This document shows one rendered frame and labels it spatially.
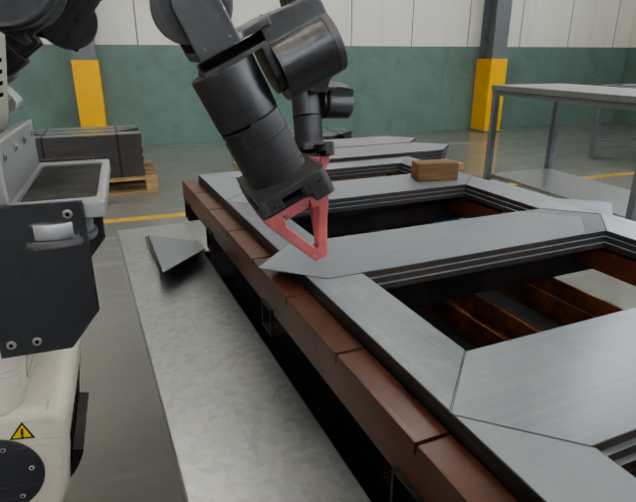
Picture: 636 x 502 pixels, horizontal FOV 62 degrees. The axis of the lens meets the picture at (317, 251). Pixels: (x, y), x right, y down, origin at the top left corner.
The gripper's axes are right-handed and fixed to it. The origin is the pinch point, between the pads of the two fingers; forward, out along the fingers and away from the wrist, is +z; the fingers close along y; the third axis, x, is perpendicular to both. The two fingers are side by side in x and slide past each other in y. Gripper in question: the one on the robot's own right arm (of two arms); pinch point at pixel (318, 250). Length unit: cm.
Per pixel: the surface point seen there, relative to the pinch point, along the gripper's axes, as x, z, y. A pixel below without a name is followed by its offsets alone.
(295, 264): 0.1, 16.8, 33.0
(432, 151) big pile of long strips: -71, 52, 123
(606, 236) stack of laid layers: -58, 46, 30
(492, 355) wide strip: -12.5, 22.8, -2.2
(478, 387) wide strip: -7.6, 20.4, -7.3
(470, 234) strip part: -34, 33, 37
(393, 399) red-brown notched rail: 0.7, 18.5, -3.9
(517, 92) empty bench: -233, 125, 302
